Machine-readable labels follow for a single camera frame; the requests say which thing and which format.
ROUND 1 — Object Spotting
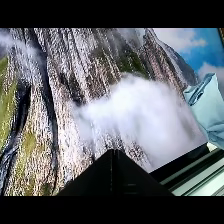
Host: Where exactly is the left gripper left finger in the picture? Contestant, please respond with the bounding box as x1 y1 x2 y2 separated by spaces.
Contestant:
57 148 116 197

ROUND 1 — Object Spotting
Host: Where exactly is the silver frame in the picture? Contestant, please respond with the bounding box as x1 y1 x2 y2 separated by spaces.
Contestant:
159 142 224 197

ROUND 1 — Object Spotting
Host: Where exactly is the light blue shirt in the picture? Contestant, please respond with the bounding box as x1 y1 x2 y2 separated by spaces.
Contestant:
182 72 224 150

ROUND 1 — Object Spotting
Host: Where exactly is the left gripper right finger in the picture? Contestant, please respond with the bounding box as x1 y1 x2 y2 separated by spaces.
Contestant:
114 148 175 197

